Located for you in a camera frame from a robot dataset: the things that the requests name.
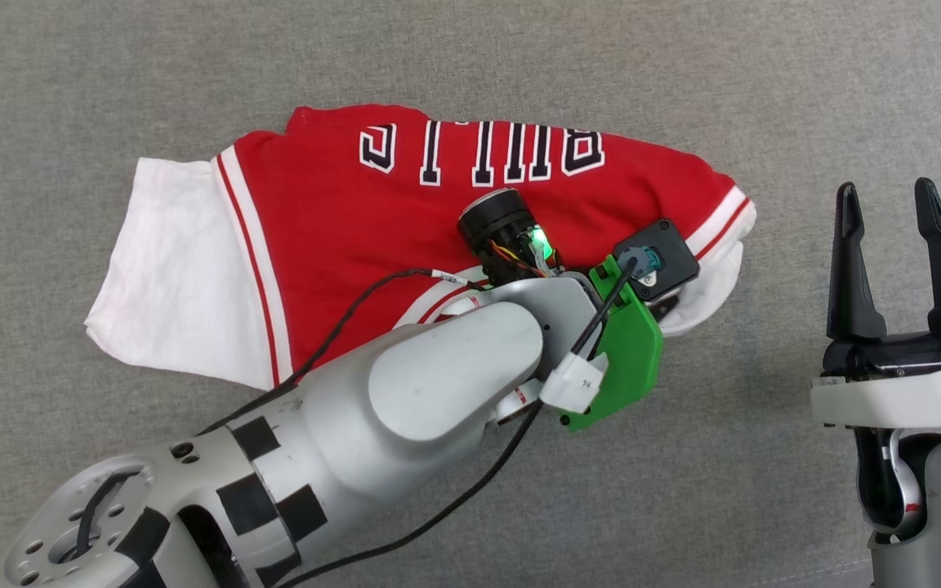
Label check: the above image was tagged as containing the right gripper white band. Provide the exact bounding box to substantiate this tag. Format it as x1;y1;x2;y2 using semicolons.
811;178;941;430

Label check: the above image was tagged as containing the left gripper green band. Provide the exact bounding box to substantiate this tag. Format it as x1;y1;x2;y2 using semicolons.
560;255;665;433

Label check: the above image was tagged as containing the red and white Bulls jersey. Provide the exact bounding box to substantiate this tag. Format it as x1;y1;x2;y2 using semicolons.
84;104;757;391

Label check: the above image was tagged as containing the black cylindrical lens module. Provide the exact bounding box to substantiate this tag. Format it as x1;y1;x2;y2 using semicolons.
457;189;557;287

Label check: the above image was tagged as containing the black cable with white connector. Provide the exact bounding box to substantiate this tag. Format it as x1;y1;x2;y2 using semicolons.
274;260;639;588

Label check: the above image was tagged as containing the thin black cable white label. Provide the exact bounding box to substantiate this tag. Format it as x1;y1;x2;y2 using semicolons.
195;268;492;436

